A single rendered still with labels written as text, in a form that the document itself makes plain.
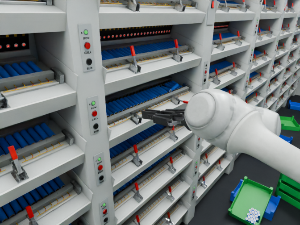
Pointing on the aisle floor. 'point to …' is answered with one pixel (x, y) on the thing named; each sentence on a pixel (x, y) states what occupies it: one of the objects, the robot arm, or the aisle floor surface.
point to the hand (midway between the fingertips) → (151, 114)
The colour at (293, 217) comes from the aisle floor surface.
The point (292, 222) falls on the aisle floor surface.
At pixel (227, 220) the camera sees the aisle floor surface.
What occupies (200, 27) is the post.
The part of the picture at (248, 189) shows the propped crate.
